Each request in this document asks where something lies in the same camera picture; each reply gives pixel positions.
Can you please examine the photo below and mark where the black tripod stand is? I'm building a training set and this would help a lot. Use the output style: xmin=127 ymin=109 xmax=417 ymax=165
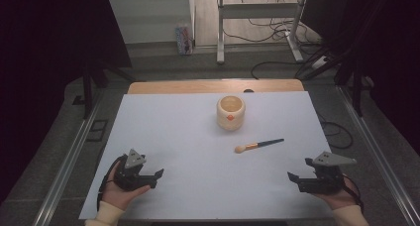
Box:
xmin=72 ymin=47 xmax=137 ymax=120

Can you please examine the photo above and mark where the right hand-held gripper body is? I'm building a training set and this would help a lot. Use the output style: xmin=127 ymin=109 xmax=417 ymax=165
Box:
xmin=296 ymin=151 xmax=358 ymax=196

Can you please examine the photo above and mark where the person's left hand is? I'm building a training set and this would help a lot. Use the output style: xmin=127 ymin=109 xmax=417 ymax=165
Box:
xmin=102 ymin=169 xmax=152 ymax=212

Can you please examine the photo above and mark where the wooden table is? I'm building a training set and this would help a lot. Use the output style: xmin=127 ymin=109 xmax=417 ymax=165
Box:
xmin=127 ymin=78 xmax=305 ymax=95

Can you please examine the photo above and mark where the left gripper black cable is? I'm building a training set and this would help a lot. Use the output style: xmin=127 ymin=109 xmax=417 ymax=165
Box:
xmin=96 ymin=156 xmax=127 ymax=212

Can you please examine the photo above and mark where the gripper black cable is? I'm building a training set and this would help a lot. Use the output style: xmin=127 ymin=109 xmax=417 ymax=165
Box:
xmin=96 ymin=156 xmax=127 ymax=212
xmin=342 ymin=173 xmax=365 ymax=215

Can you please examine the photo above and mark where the makeup brush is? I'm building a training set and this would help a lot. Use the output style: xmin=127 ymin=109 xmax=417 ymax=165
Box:
xmin=234 ymin=138 xmax=285 ymax=155

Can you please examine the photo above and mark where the white mat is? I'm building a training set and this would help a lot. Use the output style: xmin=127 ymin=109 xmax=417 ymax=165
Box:
xmin=78 ymin=90 xmax=335 ymax=221

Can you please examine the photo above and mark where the person's right hand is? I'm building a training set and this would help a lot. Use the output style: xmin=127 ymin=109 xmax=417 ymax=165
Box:
xmin=311 ymin=177 xmax=360 ymax=211

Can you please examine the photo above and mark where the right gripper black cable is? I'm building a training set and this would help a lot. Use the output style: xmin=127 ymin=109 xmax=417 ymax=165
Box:
xmin=342 ymin=173 xmax=365 ymax=215

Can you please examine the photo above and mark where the cream ceramic cup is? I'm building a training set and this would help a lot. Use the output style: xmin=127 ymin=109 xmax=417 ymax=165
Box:
xmin=216 ymin=95 xmax=247 ymax=132

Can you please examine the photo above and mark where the white power strip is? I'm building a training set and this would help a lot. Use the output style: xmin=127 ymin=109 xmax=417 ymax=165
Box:
xmin=310 ymin=55 xmax=330 ymax=70

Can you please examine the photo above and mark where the black floor cable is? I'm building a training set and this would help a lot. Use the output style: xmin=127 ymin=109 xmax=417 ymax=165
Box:
xmin=250 ymin=59 xmax=308 ymax=81

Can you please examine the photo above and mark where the white metal stand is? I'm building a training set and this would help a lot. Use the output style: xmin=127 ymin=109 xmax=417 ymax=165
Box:
xmin=216 ymin=0 xmax=310 ymax=65

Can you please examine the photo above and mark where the black cable loop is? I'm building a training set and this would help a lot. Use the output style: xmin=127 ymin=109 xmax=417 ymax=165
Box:
xmin=317 ymin=112 xmax=355 ymax=151

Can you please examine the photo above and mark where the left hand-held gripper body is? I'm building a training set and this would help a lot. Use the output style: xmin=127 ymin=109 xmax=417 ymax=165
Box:
xmin=114 ymin=148 xmax=158 ymax=192

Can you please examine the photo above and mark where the colourful packet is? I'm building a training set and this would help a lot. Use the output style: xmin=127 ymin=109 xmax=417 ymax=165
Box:
xmin=174 ymin=25 xmax=194 ymax=57

